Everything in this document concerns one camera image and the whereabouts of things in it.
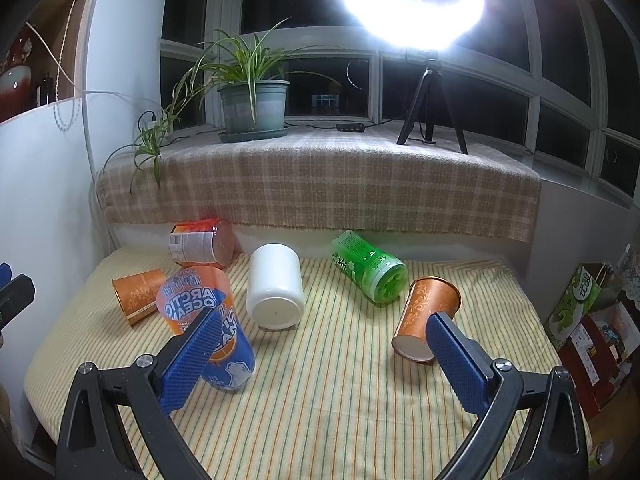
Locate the ring light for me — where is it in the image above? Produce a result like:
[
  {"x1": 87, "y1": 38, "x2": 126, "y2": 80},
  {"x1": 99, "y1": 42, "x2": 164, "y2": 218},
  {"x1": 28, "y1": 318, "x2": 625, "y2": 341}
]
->
[{"x1": 341, "y1": 0, "x2": 486, "y2": 53}]

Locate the green spider plant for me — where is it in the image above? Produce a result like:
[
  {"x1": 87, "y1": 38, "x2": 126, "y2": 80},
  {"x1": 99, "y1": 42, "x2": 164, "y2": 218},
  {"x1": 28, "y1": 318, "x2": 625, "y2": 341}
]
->
[{"x1": 102, "y1": 17, "x2": 346, "y2": 196}]

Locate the orange and blue printed cup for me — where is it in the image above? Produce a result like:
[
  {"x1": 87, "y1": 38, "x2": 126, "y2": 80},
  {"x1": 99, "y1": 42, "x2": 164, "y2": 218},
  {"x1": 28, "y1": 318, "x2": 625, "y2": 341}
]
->
[{"x1": 156, "y1": 266, "x2": 257, "y2": 392}]

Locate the white window frame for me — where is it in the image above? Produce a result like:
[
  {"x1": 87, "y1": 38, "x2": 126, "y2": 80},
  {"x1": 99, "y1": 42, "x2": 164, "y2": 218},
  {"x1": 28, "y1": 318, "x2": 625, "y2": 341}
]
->
[{"x1": 160, "y1": 0, "x2": 640, "y2": 201}]

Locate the green printed cup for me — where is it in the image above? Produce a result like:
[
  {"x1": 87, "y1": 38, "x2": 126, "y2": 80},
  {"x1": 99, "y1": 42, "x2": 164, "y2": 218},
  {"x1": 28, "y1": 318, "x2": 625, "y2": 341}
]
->
[{"x1": 332, "y1": 230, "x2": 409, "y2": 304}]

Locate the white bead cord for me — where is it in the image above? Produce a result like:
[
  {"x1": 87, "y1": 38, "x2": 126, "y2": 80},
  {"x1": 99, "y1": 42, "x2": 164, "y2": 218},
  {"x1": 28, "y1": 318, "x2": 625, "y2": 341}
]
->
[{"x1": 51, "y1": 0, "x2": 84, "y2": 132}]

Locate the orange paper cup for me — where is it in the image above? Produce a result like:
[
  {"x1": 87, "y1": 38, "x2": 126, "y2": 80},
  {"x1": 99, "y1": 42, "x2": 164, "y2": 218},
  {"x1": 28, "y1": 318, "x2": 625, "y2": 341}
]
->
[
  {"x1": 111, "y1": 268, "x2": 166, "y2": 327},
  {"x1": 391, "y1": 276, "x2": 461, "y2": 364}
]

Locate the grey plant pot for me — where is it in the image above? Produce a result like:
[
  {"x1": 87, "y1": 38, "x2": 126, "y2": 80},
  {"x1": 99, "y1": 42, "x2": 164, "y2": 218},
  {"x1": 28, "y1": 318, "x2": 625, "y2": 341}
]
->
[{"x1": 218, "y1": 79, "x2": 291, "y2": 133}]

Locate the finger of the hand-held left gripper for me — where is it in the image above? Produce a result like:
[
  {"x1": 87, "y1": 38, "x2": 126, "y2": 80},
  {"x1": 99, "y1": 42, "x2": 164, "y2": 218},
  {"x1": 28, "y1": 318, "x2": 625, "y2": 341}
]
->
[{"x1": 0, "y1": 262, "x2": 36, "y2": 331}]

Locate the white cable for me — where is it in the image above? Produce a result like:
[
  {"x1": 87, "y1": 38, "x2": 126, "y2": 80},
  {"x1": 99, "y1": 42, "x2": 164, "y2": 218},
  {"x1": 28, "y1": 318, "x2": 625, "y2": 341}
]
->
[{"x1": 25, "y1": 21, "x2": 153, "y2": 111}]

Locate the beige checked cloth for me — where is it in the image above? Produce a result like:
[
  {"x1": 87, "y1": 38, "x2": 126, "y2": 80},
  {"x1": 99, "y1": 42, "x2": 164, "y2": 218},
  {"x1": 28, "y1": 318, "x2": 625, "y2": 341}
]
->
[{"x1": 95, "y1": 127, "x2": 543, "y2": 243}]

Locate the black cable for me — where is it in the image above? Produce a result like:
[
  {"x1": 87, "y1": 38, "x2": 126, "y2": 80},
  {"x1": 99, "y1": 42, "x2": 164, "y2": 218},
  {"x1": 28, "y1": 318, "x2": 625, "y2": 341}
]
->
[{"x1": 284, "y1": 118, "x2": 407, "y2": 129}]

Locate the white cup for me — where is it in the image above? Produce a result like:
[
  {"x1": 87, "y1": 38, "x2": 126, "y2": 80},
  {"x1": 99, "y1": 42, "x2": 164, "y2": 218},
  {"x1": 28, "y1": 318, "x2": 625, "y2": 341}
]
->
[{"x1": 246, "y1": 243, "x2": 304, "y2": 331}]

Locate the red cardboard box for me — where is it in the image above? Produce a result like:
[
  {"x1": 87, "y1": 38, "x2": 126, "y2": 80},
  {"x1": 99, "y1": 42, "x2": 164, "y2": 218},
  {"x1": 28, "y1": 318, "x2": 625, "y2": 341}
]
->
[{"x1": 556, "y1": 300, "x2": 640, "y2": 421}]

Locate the green pot saucer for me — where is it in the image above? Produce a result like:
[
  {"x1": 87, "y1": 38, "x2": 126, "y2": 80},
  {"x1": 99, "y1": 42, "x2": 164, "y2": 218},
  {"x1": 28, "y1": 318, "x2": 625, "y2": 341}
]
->
[{"x1": 218, "y1": 126, "x2": 290, "y2": 144}]

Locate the yellow striped cloth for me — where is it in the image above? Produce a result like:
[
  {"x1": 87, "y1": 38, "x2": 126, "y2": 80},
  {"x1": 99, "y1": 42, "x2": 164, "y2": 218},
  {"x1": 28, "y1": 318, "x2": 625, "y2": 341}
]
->
[{"x1": 22, "y1": 247, "x2": 593, "y2": 480}]

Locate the red vase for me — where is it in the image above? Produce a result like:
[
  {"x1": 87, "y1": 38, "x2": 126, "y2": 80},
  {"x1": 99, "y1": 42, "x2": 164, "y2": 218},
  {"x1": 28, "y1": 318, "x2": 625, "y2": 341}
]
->
[{"x1": 0, "y1": 25, "x2": 37, "y2": 117}]

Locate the black tripod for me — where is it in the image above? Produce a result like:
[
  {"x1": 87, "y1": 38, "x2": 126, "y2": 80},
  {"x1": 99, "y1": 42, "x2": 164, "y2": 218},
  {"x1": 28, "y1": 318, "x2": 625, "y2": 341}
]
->
[{"x1": 396, "y1": 50, "x2": 469, "y2": 156}]

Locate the green cardboard box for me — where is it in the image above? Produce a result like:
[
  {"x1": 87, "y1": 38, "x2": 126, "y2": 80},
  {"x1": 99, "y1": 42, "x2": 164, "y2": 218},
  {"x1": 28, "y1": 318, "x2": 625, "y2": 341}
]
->
[{"x1": 545, "y1": 263, "x2": 604, "y2": 356}]

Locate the white lace cloth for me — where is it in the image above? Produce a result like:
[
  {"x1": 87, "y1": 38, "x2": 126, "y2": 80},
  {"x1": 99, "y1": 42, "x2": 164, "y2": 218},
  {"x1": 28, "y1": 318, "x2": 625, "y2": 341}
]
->
[{"x1": 617, "y1": 242, "x2": 640, "y2": 307}]

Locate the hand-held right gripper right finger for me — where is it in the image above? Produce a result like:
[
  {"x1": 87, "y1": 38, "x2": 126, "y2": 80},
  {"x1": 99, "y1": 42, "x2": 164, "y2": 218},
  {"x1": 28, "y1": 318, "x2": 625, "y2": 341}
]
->
[{"x1": 425, "y1": 311, "x2": 592, "y2": 480}]

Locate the wooden shelf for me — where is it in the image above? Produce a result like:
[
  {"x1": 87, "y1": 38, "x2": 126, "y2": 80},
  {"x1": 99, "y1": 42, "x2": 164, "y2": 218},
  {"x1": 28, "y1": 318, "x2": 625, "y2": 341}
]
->
[{"x1": 0, "y1": 0, "x2": 108, "y2": 123}]

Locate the orange and red printed cup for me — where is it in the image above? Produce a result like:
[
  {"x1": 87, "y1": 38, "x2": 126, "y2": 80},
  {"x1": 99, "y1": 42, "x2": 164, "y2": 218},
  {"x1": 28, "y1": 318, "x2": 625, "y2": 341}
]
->
[{"x1": 169, "y1": 218, "x2": 236, "y2": 268}]

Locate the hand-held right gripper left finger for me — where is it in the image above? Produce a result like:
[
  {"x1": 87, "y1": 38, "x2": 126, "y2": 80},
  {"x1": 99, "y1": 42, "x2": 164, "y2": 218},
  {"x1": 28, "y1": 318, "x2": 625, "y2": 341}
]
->
[{"x1": 56, "y1": 307, "x2": 226, "y2": 480}]

